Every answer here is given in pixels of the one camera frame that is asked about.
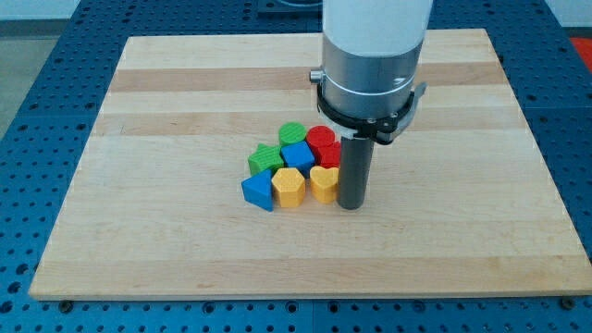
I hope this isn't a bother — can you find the red cylinder block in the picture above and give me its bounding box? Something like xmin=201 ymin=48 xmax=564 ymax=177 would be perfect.
xmin=305 ymin=126 xmax=336 ymax=151

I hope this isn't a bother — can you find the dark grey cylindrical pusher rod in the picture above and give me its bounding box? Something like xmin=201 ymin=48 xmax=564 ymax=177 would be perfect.
xmin=337 ymin=137 xmax=374 ymax=210

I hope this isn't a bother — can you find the green cylinder block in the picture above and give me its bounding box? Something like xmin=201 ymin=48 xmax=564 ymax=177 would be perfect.
xmin=278 ymin=122 xmax=307 ymax=146

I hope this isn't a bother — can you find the blue triangle block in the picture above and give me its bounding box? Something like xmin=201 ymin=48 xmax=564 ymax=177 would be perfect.
xmin=241 ymin=169 xmax=274 ymax=212

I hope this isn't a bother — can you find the green star block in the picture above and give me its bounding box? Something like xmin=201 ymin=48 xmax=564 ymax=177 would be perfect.
xmin=247 ymin=143 xmax=285 ymax=176

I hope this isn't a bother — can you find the blue cube block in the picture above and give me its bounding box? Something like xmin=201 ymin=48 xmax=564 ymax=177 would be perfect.
xmin=280 ymin=142 xmax=315 ymax=179

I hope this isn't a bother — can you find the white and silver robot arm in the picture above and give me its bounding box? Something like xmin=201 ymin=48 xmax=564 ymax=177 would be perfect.
xmin=318 ymin=0 xmax=433 ymax=120

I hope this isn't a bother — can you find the black clamp ring bracket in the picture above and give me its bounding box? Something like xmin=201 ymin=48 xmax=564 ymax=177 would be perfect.
xmin=316 ymin=82 xmax=427 ymax=145

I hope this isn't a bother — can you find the yellow hexagon block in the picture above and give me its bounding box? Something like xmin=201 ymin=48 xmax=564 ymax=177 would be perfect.
xmin=272 ymin=167 xmax=305 ymax=208

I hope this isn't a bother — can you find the yellow heart block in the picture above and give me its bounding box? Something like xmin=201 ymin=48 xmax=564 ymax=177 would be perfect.
xmin=310 ymin=166 xmax=339 ymax=204

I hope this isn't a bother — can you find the light wooden board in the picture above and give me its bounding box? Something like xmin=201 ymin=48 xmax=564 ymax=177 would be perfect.
xmin=30 ymin=29 xmax=591 ymax=301

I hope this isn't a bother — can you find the red block behind rod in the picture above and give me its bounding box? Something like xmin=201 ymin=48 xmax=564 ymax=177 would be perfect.
xmin=316 ymin=142 xmax=341 ymax=168

